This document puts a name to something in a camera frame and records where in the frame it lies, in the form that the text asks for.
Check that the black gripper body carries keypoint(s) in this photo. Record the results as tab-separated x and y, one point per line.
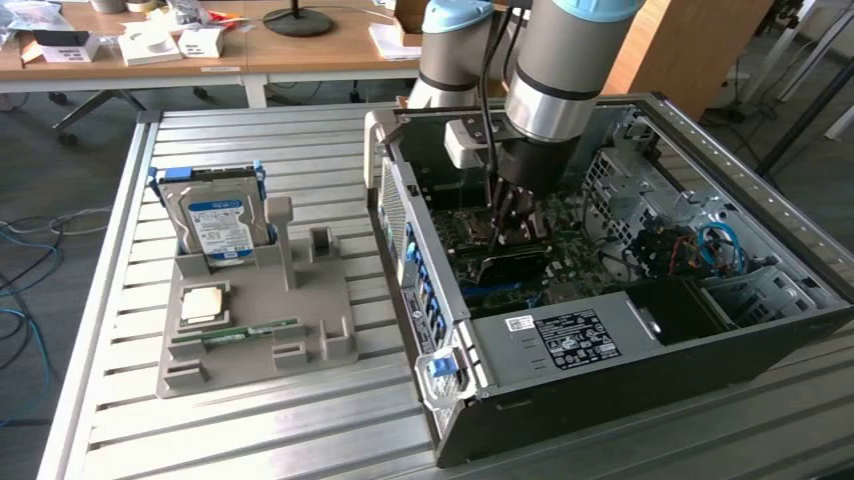
541	160

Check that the black Nvidia graphics card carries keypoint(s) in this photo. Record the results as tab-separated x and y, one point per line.
514	270

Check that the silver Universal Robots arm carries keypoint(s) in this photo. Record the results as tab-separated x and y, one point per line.
568	50

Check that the metal CPU socket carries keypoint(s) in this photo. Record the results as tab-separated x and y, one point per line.
475	227

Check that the green motherboard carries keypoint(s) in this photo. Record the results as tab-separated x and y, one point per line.
588	270

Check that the perforated metal drive cage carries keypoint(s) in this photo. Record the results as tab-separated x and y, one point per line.
621	200

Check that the blue expansion slot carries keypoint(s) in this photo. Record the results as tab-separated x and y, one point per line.
497	290

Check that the grey power supply unit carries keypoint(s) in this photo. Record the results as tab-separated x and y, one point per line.
508	360

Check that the wooden cabinet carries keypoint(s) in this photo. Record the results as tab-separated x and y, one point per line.
701	60

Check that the blue case latch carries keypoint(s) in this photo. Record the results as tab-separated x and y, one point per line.
442	365

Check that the white paper stack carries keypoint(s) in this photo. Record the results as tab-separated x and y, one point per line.
394	42

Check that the brown cardboard box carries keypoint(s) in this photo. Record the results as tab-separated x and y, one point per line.
409	15

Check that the metal disk bay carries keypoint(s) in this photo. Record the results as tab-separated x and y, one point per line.
768	295

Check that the grey parts rack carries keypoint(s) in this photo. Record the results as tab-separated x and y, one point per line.
267	300

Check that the open black PC case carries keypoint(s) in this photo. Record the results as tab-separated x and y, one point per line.
601	410

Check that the black slanted pole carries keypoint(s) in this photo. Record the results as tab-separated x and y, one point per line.
801	125

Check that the wooden desk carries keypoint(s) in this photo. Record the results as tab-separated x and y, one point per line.
301	55

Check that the hard disk in blue caddy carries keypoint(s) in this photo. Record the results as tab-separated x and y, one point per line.
214	220

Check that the black round lamp base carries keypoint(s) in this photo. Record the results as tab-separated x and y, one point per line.
297	25

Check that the green loose RAM stick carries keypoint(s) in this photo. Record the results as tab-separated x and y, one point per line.
227	335

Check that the silver CPU chip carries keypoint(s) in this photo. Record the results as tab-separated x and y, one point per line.
202	305

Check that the orange flat item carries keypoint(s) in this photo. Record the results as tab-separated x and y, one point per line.
227	20

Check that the small white labelled box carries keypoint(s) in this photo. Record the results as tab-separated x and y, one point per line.
201	45

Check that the clear plastic packaging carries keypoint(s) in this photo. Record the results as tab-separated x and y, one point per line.
187	10

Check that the white box with round insert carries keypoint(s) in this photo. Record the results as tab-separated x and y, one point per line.
150	47

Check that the black wheeled stand base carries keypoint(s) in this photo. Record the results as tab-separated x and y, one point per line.
101	102

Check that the beige tape roll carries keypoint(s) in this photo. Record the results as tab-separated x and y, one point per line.
141	6

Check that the grey cup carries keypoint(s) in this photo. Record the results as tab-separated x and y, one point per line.
107	6

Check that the white box with black lid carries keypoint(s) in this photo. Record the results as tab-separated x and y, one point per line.
67	52

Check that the clear plastic bag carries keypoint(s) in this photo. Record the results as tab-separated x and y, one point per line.
34	15

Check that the white desk frame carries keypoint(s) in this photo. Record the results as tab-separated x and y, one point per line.
842	120

